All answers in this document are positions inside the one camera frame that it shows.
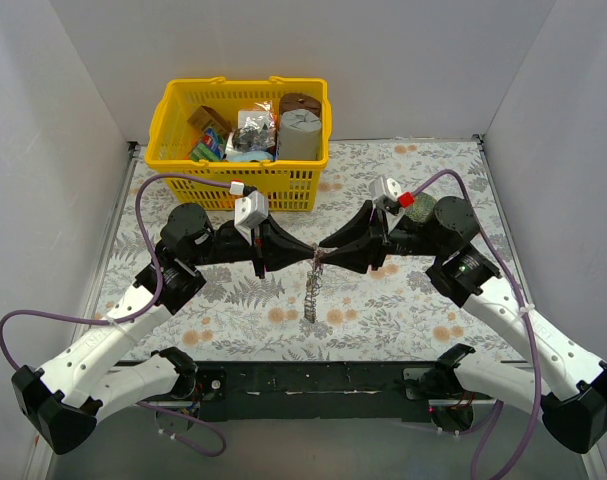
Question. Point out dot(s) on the brown cylinder roll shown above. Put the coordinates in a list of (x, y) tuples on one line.
[(297, 101)]

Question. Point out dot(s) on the floral patterned mat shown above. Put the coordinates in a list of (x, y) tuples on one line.
[(391, 314)]

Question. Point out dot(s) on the silver foil bag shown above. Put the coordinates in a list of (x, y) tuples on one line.
[(256, 131)]

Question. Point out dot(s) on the green woven ball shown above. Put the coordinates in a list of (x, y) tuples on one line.
[(423, 206)]

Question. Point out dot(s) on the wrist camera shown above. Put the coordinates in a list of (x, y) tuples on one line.
[(390, 200), (251, 208)]

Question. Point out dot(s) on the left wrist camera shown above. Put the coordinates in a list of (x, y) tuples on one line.
[(251, 208)]

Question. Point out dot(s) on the metal ring disc with keyrings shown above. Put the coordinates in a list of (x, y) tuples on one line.
[(313, 285)]

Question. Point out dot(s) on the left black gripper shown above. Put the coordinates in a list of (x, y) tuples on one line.
[(259, 249)]

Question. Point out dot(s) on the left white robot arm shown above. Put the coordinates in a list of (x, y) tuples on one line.
[(69, 395)]

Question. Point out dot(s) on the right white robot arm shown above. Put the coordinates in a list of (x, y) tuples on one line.
[(572, 390)]

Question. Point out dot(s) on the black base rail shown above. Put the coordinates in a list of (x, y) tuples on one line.
[(297, 390)]

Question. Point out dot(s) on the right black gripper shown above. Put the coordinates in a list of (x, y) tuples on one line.
[(379, 245)]

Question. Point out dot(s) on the brown cardboard box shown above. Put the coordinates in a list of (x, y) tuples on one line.
[(205, 117)]

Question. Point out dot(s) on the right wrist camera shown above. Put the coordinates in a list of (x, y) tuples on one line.
[(390, 200)]

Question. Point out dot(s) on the green snack packet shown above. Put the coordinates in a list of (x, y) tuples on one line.
[(210, 146)]

